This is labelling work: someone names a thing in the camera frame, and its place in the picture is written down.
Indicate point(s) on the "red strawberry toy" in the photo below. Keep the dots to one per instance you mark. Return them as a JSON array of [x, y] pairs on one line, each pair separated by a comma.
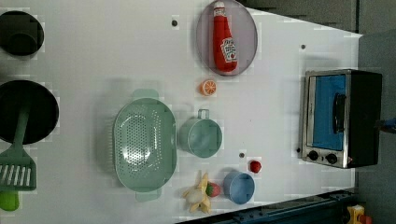
[[212, 190]]

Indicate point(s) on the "grey round plate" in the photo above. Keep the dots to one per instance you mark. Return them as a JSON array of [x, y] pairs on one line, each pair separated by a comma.
[[242, 28]]

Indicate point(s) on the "green mug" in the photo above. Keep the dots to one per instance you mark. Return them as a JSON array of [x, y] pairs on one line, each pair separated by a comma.
[[200, 136]]

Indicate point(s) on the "black toaster oven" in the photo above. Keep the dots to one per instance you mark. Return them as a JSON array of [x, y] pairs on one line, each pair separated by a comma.
[[340, 110]]

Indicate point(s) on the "red tomato toy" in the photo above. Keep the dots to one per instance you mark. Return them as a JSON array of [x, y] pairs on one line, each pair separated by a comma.
[[255, 167]]

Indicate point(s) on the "green perforated colander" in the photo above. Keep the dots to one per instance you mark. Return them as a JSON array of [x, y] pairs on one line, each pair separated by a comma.
[[145, 145]]

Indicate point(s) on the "blue cup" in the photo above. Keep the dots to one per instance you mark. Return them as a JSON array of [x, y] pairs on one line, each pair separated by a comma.
[[238, 187]]

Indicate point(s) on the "orange half toy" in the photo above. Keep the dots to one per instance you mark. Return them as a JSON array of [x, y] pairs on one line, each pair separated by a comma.
[[208, 87]]

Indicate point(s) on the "green slotted spatula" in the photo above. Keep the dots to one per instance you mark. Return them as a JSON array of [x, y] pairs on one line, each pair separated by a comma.
[[18, 169]]

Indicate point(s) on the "red ketchup bottle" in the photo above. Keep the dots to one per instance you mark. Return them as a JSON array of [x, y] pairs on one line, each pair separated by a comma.
[[224, 49]]

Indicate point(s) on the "yellow red toy object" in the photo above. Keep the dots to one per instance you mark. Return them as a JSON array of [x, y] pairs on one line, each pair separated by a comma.
[[358, 216]]

